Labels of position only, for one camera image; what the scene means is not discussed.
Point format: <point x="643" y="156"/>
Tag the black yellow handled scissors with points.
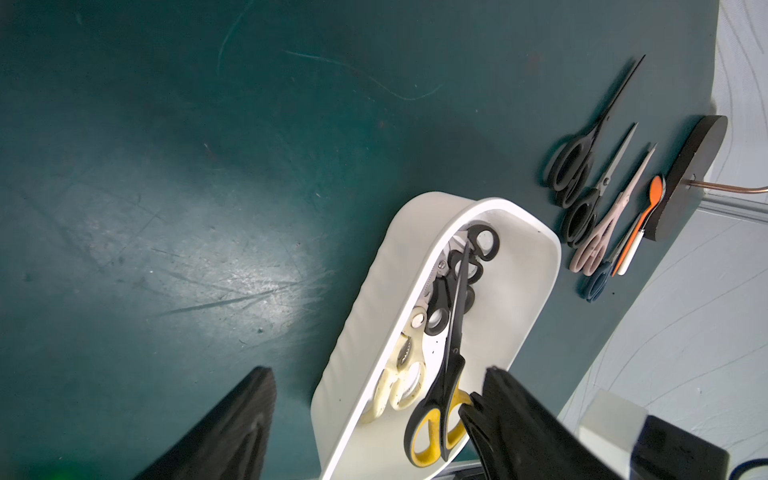
<point x="435" y="429"/>

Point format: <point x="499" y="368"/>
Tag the white storage box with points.
<point x="501" y="309"/>

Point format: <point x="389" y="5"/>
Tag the pink scissors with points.
<point x="589" y="256"/>

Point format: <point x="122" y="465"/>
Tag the brown metal hook stand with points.
<point x="685" y="179"/>

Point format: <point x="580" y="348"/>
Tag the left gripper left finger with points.
<point x="230" y="442"/>

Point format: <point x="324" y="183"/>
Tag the cream white scissors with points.
<point x="403" y="378"/>

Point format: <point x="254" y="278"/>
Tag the blue yellow handled scissors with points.
<point x="596" y="283"/>

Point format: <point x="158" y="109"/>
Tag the orange spoon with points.
<point x="656" y="194"/>

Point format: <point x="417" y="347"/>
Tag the black handled steel scissors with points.
<point x="580" y="217"/>

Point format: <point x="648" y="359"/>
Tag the small black handled scissors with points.
<point x="483" y="243"/>

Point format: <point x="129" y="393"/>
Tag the large black scissors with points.
<point x="572" y="164"/>

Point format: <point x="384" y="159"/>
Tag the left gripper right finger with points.
<point x="516" y="437"/>

